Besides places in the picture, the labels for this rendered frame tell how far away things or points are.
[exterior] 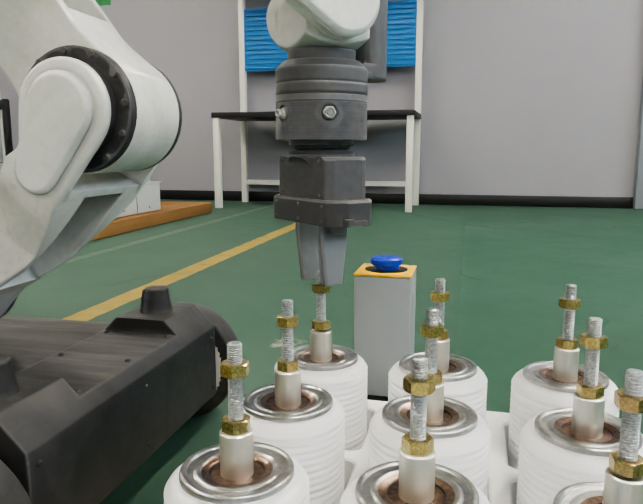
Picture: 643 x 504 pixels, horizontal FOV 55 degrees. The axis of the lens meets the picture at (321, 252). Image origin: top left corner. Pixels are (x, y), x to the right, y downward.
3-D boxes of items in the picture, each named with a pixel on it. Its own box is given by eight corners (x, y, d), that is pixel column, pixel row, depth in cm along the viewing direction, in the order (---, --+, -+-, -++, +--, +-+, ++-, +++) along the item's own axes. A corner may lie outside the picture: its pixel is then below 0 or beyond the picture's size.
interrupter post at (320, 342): (307, 358, 65) (307, 327, 64) (329, 356, 65) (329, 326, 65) (312, 365, 63) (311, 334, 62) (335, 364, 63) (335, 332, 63)
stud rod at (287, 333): (282, 385, 53) (281, 298, 52) (294, 385, 53) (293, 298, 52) (281, 389, 52) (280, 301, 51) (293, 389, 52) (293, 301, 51)
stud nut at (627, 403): (609, 407, 35) (610, 393, 35) (617, 398, 36) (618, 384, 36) (648, 417, 33) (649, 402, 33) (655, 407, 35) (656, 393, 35)
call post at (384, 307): (350, 510, 81) (352, 275, 76) (360, 482, 88) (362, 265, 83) (405, 517, 79) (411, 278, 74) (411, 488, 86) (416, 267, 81)
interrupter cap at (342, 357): (278, 352, 67) (278, 346, 67) (346, 347, 68) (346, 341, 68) (291, 376, 60) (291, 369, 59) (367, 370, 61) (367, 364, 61)
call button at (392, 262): (367, 275, 77) (368, 258, 77) (372, 269, 81) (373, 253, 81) (400, 276, 76) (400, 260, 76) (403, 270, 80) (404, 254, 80)
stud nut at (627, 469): (604, 471, 35) (605, 457, 35) (612, 459, 37) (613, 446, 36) (642, 482, 34) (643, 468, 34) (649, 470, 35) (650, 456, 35)
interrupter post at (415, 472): (443, 505, 38) (445, 454, 37) (409, 514, 37) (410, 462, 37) (422, 486, 40) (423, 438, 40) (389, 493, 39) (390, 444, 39)
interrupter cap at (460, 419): (419, 450, 45) (419, 441, 45) (364, 412, 52) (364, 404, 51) (498, 429, 48) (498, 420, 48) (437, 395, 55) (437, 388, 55)
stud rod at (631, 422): (612, 497, 36) (623, 371, 34) (617, 490, 36) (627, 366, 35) (631, 503, 35) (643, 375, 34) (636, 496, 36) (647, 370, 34)
